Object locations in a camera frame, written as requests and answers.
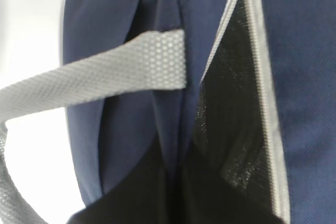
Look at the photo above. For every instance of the navy blue lunch bag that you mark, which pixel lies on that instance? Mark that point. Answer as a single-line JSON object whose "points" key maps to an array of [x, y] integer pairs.
{"points": [[250, 83]]}

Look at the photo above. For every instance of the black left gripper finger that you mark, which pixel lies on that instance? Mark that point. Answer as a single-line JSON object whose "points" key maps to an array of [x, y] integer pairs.
{"points": [[199, 196]]}

